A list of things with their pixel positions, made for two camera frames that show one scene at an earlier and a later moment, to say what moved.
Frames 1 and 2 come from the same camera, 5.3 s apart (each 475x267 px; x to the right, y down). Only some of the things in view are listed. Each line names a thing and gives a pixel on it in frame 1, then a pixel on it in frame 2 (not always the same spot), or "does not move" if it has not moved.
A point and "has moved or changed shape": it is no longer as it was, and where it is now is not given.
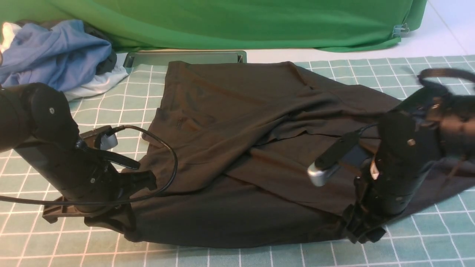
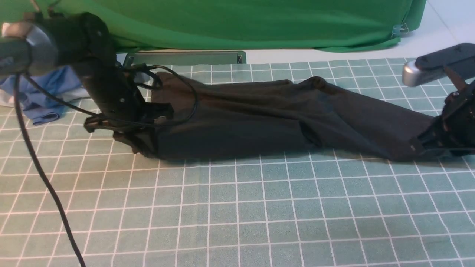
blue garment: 66,57 → 37,94
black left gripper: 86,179 → 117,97
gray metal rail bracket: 164,57 does not move
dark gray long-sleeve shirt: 231,149 has moved or changed shape
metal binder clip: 397,29 does not move
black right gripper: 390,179 → 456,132
